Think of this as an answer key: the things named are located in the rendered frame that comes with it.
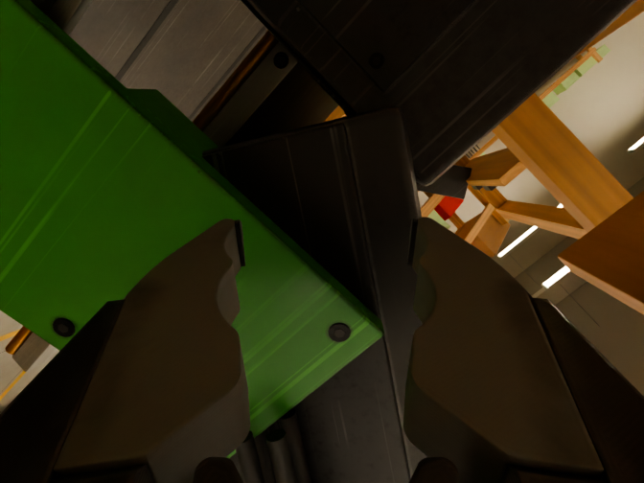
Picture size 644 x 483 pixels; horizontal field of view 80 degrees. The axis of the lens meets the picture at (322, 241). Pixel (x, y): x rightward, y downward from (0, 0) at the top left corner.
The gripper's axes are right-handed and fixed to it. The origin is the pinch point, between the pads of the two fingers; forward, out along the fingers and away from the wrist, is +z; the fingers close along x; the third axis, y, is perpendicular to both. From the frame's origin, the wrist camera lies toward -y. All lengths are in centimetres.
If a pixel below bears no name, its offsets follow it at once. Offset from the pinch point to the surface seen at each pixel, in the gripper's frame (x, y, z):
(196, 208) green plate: -5.1, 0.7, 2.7
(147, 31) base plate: -20.9, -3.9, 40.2
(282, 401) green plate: -2.2, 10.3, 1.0
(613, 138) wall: 581, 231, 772
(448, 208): 112, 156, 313
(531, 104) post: 42, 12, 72
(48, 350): -23.8, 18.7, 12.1
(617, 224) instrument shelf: 43, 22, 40
